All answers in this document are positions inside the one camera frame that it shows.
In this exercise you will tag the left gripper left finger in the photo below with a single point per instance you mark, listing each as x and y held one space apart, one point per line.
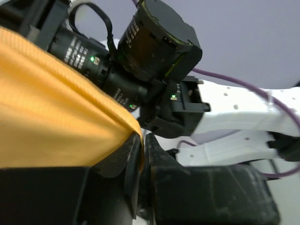
125 158

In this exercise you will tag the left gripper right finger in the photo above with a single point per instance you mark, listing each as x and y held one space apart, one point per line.
158 161

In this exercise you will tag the yellow blue pillowcase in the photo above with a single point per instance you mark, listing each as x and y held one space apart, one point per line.
50 115

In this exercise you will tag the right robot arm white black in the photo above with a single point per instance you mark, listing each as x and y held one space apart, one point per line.
256 114

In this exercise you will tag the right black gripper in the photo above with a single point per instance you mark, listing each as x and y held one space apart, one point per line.
147 70

